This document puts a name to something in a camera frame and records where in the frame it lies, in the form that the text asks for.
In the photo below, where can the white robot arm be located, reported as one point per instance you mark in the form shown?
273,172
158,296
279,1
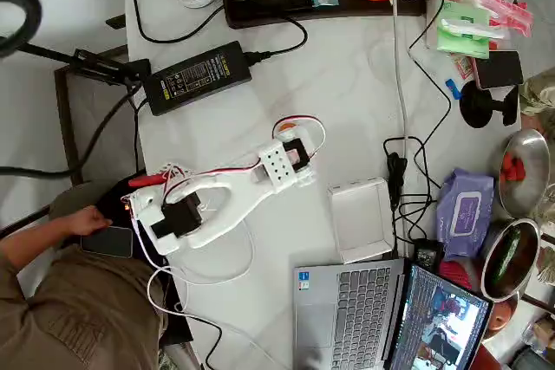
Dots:
253,186

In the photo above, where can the white cardboard box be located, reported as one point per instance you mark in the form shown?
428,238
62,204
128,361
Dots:
360,222

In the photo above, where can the person's left hand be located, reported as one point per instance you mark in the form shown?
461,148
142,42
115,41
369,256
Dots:
91,222

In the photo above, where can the large black power brick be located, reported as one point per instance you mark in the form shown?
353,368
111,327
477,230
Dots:
199,75

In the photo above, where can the dark wooden tea tray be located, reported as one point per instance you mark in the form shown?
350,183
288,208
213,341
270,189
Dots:
347,12

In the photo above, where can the small teal packet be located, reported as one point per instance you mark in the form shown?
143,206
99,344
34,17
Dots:
324,0

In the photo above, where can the red spring clamp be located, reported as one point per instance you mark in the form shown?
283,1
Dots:
145,180

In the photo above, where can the blue USB stick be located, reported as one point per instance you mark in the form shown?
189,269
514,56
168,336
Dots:
453,89

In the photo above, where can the small black power adapter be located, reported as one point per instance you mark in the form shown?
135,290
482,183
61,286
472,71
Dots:
428,254

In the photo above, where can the red printed paper packet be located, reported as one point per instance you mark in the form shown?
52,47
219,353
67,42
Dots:
463,67

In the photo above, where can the silver laptop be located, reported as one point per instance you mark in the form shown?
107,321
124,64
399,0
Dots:
360,309

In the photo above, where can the wet wipes plastic pack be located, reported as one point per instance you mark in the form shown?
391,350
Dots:
464,214

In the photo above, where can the green tissue pack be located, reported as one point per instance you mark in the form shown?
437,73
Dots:
459,40

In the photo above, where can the red cloth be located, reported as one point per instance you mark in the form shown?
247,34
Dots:
453,272

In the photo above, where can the smartphone with grey case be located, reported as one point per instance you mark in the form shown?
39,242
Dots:
108,242

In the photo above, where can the smartphone with pink case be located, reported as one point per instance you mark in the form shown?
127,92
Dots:
498,70

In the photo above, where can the red strawberries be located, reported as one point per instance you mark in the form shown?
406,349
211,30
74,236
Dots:
513,168

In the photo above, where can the dark wooden chair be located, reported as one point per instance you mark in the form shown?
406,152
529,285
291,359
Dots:
67,127

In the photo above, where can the wide steel bowl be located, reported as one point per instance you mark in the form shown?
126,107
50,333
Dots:
533,157

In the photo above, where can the green cucumber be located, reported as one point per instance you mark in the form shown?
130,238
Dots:
507,253

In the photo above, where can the camouflage clothing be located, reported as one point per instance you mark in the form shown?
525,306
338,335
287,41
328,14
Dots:
539,97

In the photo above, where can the clear plastic bag red print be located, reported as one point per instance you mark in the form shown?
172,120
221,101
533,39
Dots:
511,14

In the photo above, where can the deep steel bowl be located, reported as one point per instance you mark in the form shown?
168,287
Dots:
526,253

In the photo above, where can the olive clothed person's body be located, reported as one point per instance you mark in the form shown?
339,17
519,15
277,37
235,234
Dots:
86,300

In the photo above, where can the reddish apple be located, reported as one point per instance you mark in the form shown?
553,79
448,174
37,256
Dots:
500,316

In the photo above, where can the black gooseneck clamp stand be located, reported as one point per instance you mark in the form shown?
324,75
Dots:
34,10

